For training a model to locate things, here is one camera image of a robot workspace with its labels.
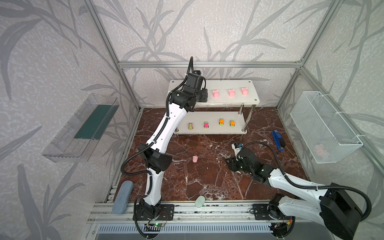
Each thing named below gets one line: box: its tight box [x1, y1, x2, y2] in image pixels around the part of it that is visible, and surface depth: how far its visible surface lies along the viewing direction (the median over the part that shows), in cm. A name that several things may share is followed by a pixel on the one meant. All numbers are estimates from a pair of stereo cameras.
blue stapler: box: [272, 130, 286, 152], surface depth 99 cm
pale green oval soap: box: [195, 195, 206, 208], surface depth 77 cm
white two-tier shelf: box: [169, 79, 260, 135], surface depth 89 cm
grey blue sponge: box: [112, 180, 134, 215], surface depth 77 cm
